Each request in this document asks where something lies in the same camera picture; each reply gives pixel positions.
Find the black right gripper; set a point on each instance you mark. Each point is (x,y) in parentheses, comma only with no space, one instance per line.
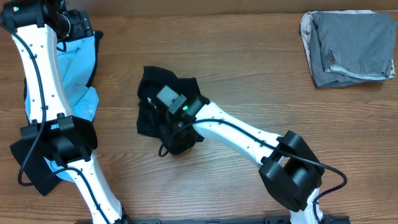
(172,142)

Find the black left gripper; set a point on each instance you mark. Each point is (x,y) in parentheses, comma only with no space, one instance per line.
(81,23)

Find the black t-shirt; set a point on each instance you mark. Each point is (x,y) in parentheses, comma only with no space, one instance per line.
(152,118)

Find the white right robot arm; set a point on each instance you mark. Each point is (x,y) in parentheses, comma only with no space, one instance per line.
(287,166)

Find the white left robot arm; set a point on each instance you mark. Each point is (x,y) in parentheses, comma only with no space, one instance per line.
(59,50)

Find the brown cardboard backdrop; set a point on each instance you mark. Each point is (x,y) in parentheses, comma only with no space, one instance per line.
(207,7)

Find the light blue t-shirt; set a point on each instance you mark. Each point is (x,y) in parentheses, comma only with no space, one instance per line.
(78,67)

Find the black garment under blue shirt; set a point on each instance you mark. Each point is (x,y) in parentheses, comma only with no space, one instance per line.
(39,168)

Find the folded white cloth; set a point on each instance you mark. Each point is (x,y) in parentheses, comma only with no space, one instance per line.
(306,31)

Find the folded grey shorts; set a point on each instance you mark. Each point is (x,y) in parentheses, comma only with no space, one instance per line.
(351,46)

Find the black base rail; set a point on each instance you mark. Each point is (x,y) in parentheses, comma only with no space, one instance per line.
(283,219)

